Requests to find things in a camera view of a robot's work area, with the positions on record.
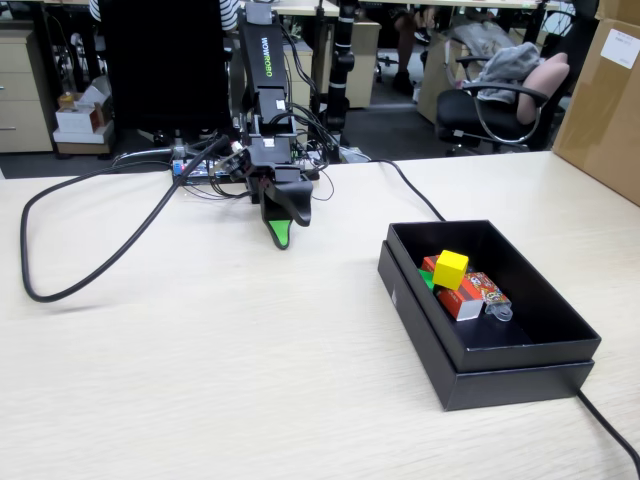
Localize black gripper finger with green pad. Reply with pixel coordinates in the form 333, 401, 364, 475
258, 187, 294, 250

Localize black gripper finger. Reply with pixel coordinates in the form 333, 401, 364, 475
272, 180, 315, 228

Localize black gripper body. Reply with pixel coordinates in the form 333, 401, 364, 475
248, 162, 311, 194

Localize yellow cube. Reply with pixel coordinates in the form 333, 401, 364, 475
432, 249, 470, 290

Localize orange printed carton box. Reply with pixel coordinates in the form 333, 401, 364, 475
420, 255, 485, 322

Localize white cardboard box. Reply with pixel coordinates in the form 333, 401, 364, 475
54, 74, 114, 135

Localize black cardboard box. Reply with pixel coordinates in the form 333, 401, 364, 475
387, 218, 602, 374

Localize black open box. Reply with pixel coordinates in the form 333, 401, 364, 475
377, 239, 596, 412

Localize large brown cardboard box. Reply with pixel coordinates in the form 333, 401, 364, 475
551, 17, 640, 207

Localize small brown cardboard box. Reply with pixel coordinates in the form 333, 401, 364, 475
594, 0, 640, 22

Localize robot controller circuit board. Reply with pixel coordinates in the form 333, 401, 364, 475
171, 158, 241, 187

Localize black pole stand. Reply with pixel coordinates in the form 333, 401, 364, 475
322, 0, 357, 164

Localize plain beige cabinet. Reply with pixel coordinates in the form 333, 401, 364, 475
344, 20, 382, 109

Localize black computer monitor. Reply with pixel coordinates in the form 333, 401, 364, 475
98, 0, 232, 149

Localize person in striped shirt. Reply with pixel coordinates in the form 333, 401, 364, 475
219, 0, 242, 32

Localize light wood desk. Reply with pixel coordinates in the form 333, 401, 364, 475
272, 0, 341, 16

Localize black office chair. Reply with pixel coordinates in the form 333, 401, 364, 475
435, 49, 571, 154

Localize flat beige carton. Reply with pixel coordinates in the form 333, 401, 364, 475
52, 122, 115, 156

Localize seated person legs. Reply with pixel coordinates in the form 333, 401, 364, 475
379, 4, 436, 94

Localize colourful patterned plastic stick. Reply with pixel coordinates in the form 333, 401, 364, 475
467, 271, 515, 322

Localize grey cloth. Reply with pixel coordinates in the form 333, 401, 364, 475
472, 41, 542, 105

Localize beige drawer cabinet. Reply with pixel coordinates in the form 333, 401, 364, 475
0, 27, 55, 153

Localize pink cushion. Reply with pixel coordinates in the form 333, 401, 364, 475
516, 52, 571, 125

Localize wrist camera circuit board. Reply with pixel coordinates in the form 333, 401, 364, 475
209, 144, 251, 184

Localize thin black robot wire bundle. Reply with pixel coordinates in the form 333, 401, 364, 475
279, 24, 341, 201

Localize thick black sleeved cable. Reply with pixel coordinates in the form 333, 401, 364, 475
19, 134, 231, 304

